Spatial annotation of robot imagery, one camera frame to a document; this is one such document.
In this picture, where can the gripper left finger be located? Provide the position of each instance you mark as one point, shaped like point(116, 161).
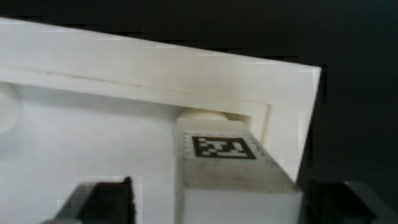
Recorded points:
point(100, 204)

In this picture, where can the white table leg with tag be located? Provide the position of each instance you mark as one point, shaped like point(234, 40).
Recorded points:
point(234, 187)

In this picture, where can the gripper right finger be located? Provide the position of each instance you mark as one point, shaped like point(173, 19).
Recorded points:
point(344, 203)

